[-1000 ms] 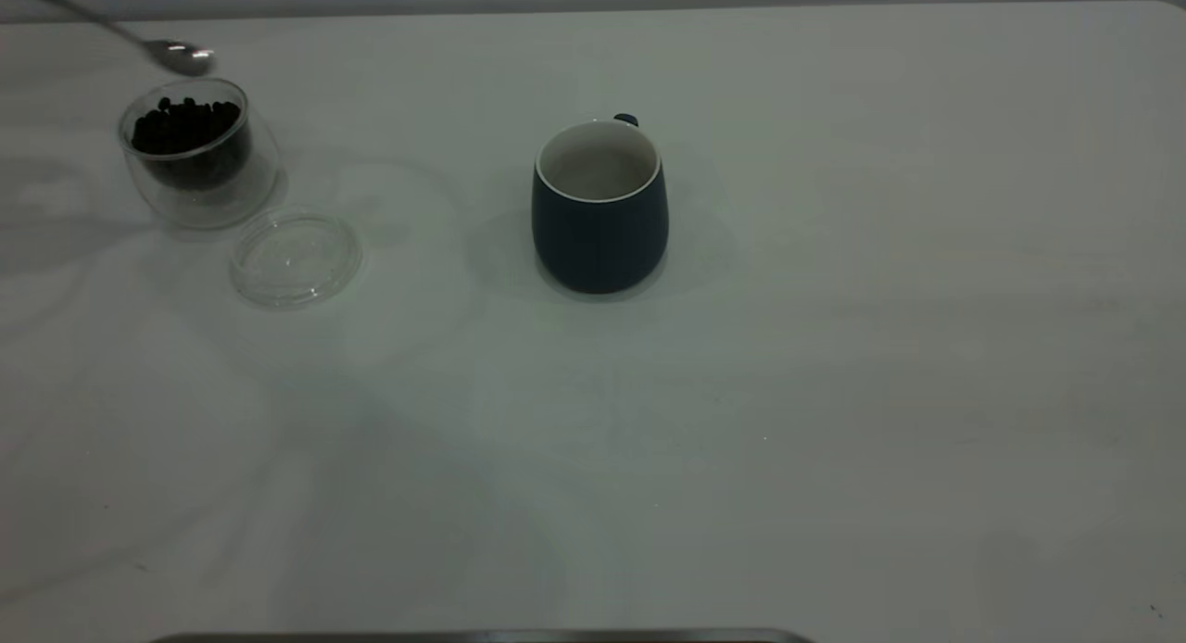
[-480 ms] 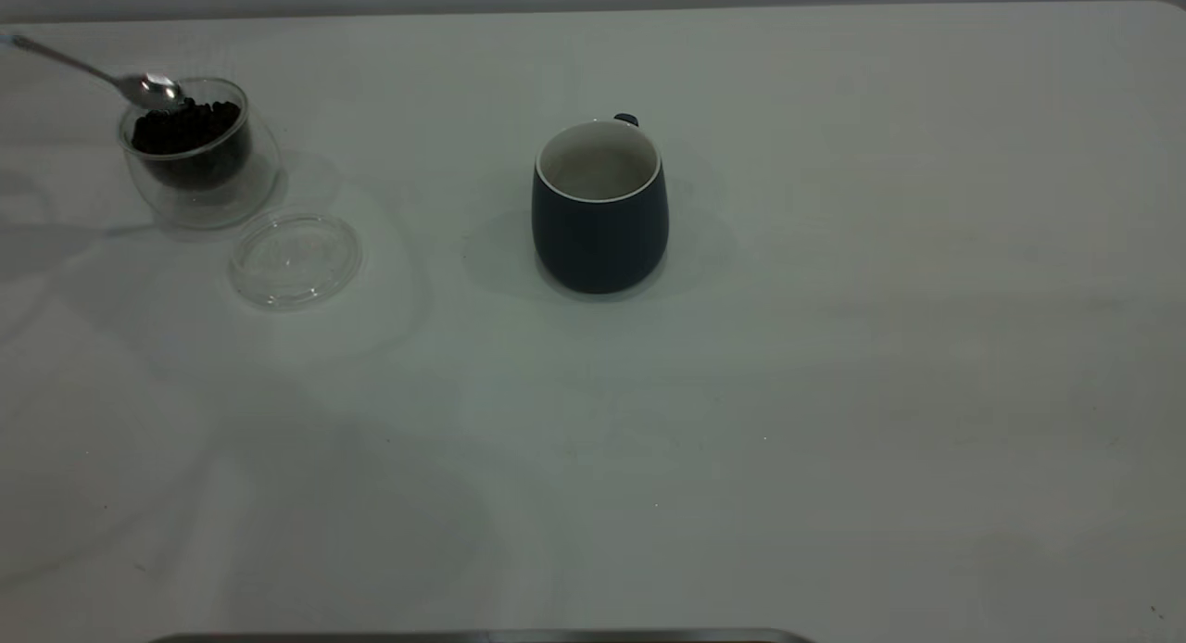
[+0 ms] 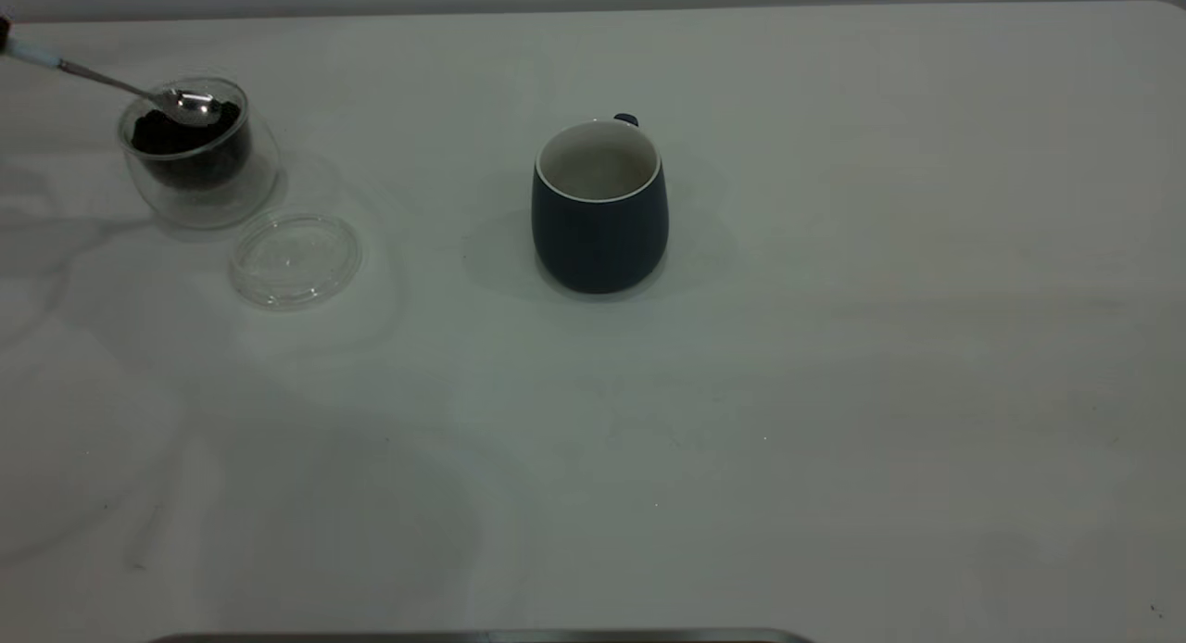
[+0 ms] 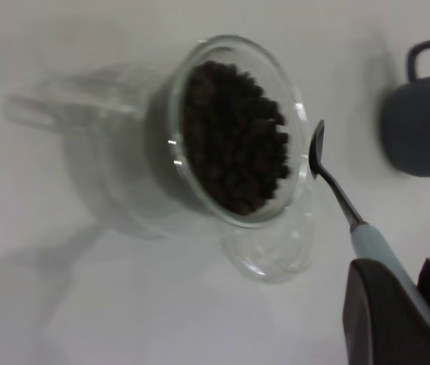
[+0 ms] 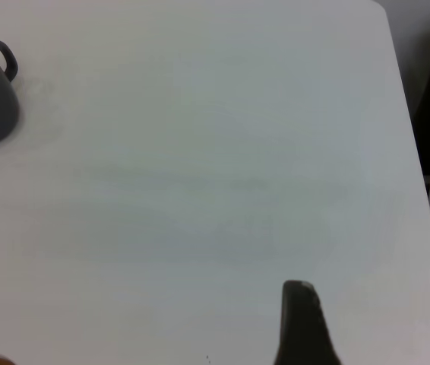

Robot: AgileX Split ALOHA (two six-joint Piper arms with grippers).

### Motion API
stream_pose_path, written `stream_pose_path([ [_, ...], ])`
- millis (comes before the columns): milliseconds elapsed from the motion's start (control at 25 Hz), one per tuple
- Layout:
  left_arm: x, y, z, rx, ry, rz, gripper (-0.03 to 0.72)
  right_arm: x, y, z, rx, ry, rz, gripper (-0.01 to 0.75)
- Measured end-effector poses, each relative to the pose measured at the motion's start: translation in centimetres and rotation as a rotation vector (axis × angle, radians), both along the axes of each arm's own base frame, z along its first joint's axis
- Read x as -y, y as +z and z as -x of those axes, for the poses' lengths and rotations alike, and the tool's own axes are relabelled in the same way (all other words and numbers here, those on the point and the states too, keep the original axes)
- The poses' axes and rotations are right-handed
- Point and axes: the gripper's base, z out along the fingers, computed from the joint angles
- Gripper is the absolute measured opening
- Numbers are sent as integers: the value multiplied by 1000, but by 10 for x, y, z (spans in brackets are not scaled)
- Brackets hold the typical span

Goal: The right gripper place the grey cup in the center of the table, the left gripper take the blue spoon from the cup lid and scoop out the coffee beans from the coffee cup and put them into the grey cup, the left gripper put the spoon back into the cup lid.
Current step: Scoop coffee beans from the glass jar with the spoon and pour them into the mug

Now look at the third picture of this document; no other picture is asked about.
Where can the dark grey ceramic mug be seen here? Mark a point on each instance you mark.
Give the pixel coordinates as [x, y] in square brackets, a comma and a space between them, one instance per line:
[598, 245]

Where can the dark coffee beans pile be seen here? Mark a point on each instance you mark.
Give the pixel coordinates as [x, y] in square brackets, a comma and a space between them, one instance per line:
[176, 152]

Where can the clear round glass lid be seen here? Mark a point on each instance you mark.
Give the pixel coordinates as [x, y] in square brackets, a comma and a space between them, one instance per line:
[295, 258]

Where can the clear double-wall glass cup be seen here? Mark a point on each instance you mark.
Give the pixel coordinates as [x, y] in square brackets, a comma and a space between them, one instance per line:
[213, 208]

